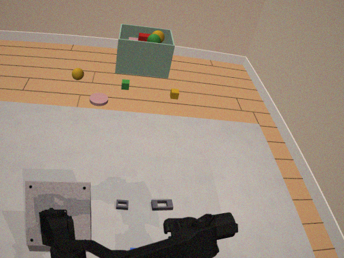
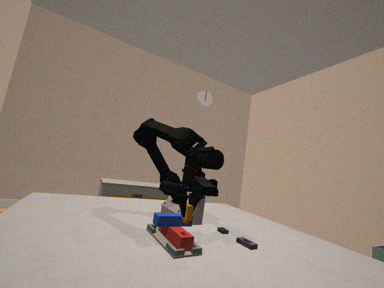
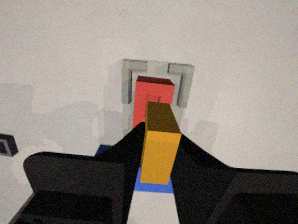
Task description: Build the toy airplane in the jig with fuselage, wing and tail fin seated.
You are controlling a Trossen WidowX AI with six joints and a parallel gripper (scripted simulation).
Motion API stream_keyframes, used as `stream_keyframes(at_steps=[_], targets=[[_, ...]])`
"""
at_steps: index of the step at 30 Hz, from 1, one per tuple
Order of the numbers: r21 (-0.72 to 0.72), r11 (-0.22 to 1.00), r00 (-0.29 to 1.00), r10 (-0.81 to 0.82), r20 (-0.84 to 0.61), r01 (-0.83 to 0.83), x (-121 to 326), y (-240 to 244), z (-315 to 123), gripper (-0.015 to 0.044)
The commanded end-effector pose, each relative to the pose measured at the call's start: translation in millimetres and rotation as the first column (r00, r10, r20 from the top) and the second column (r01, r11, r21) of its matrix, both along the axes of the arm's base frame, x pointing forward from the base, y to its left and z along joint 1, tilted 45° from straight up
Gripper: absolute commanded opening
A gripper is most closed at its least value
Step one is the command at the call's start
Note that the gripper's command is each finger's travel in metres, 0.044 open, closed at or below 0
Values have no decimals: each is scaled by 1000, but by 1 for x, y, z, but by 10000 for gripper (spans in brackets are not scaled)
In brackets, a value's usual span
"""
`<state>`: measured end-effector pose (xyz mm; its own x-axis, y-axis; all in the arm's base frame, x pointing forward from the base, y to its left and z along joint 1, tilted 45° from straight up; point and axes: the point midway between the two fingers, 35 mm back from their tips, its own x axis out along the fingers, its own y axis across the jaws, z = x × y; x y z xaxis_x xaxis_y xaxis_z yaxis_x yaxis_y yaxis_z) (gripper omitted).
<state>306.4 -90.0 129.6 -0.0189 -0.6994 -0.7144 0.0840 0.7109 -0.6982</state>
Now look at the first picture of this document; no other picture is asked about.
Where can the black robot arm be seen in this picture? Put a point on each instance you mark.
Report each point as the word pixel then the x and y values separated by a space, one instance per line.
pixel 191 238

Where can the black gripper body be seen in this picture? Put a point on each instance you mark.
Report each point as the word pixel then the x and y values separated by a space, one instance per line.
pixel 165 224

